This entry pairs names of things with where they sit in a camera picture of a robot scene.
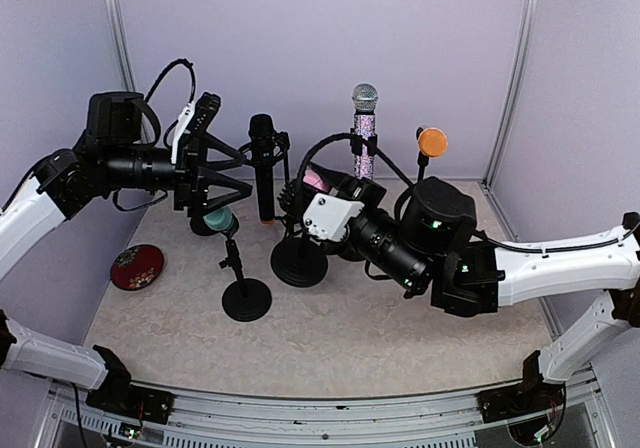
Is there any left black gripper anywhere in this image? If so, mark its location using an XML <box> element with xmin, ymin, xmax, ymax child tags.
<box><xmin>101</xmin><ymin>130</ymin><xmax>251</xmax><ymax>216</ymax></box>

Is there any orange mic round stand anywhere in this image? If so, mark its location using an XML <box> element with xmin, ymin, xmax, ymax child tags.
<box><xmin>416</xmin><ymin>152</ymin><xmax>430</xmax><ymax>182</ymax></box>

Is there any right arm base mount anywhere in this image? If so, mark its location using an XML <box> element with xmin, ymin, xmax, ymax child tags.
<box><xmin>476</xmin><ymin>384</ymin><xmax>565</xmax><ymax>423</ymax></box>

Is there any black tripod mic stand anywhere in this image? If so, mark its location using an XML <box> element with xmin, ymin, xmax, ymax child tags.
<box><xmin>239</xmin><ymin>132</ymin><xmax>291</xmax><ymax>228</ymax></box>

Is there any teal microphone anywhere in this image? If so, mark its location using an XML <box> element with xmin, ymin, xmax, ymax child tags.
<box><xmin>203</xmin><ymin>206</ymin><xmax>239</xmax><ymax>238</ymax></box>

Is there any teal mic round stand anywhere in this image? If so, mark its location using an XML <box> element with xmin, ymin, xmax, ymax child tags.
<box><xmin>219</xmin><ymin>238</ymin><xmax>273</xmax><ymax>323</ymax></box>

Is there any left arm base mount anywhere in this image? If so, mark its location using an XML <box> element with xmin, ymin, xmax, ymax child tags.
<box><xmin>86</xmin><ymin>385</ymin><xmax>174</xmax><ymax>425</ymax></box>

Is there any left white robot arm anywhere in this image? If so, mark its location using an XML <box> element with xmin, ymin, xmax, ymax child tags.
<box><xmin>1</xmin><ymin>91</ymin><xmax>252</xmax><ymax>413</ymax></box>

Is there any glitter mic round stand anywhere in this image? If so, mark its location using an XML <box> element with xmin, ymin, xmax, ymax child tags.
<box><xmin>349</xmin><ymin>128</ymin><xmax>378</xmax><ymax>156</ymax></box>

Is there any black microphone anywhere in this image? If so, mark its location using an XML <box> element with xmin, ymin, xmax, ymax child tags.
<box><xmin>248</xmin><ymin>114</ymin><xmax>275</xmax><ymax>224</ymax></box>

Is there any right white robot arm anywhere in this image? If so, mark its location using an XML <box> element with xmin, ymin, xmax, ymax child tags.
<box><xmin>278</xmin><ymin>166</ymin><xmax>639</xmax><ymax>412</ymax></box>

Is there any pink mic round stand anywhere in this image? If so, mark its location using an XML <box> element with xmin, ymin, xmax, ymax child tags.
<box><xmin>270</xmin><ymin>218</ymin><xmax>329</xmax><ymax>288</ymax></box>

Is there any pink microphone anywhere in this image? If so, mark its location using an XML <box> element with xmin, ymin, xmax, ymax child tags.
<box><xmin>303</xmin><ymin>169</ymin><xmax>331</xmax><ymax>193</ymax></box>

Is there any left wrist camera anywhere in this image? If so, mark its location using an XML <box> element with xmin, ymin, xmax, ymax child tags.
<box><xmin>171</xmin><ymin>92</ymin><xmax>221</xmax><ymax>165</ymax></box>

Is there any purple mic round stand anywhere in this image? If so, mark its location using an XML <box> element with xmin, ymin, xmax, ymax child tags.
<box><xmin>189</xmin><ymin>216</ymin><xmax>216</xmax><ymax>237</ymax></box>

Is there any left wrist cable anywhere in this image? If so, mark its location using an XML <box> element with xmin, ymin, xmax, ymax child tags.
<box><xmin>144</xmin><ymin>58</ymin><xmax>197</xmax><ymax>109</ymax></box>

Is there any wrist cable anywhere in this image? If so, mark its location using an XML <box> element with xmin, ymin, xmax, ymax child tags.
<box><xmin>298</xmin><ymin>135</ymin><xmax>416</xmax><ymax>189</ymax></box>
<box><xmin>144</xmin><ymin>58</ymin><xmax>197</xmax><ymax>109</ymax></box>

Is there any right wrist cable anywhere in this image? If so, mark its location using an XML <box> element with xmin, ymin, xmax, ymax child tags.
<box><xmin>298</xmin><ymin>135</ymin><xmax>416</xmax><ymax>189</ymax></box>

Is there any red embroidered round cushion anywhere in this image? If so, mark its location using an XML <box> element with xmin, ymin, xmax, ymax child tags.
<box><xmin>110</xmin><ymin>244</ymin><xmax>165</xmax><ymax>291</ymax></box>

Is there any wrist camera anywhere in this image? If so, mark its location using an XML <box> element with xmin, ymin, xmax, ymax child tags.
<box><xmin>171</xmin><ymin>92</ymin><xmax>221</xmax><ymax>165</ymax></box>
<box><xmin>302</xmin><ymin>193</ymin><xmax>364</xmax><ymax>243</ymax></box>

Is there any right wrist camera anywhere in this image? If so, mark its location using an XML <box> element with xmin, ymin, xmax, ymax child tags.
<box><xmin>302</xmin><ymin>193</ymin><xmax>364</xmax><ymax>243</ymax></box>

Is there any glitter silver microphone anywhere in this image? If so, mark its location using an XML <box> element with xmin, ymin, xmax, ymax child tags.
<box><xmin>351</xmin><ymin>83</ymin><xmax>378</xmax><ymax>179</ymax></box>

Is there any orange microphone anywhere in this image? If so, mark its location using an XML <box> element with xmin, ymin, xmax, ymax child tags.
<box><xmin>416</xmin><ymin>127</ymin><xmax>448</xmax><ymax>158</ymax></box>

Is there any aluminium front rail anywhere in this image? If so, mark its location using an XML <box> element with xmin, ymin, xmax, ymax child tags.
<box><xmin>34</xmin><ymin>372</ymin><xmax>621</xmax><ymax>448</ymax></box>

